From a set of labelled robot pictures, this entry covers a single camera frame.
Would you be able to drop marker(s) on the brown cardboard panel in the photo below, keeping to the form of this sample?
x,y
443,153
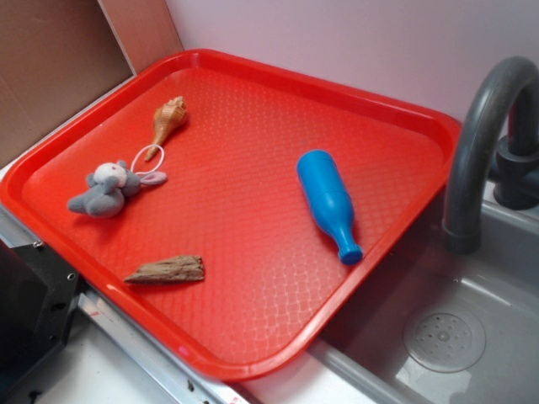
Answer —
x,y
58,57

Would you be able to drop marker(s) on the orange conch seashell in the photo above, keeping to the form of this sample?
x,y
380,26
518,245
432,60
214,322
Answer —
x,y
167,119

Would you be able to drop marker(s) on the brown wood piece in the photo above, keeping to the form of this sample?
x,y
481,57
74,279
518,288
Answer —
x,y
179,269

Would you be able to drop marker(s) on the red plastic tray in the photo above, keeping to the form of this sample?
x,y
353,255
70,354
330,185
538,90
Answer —
x,y
272,278

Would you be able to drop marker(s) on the grey plastic sink basin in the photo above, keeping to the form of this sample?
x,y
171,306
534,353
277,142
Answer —
x,y
498,284

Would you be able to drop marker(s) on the blue plastic bottle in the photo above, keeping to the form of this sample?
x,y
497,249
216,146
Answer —
x,y
329,202

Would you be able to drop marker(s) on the grey plush mouse toy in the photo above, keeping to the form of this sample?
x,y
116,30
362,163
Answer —
x,y
113,183

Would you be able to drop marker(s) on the round sink drain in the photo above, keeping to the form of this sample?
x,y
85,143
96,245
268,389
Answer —
x,y
444,339

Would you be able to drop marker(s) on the grey curved faucet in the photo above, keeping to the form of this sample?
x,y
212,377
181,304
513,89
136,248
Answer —
x,y
499,143

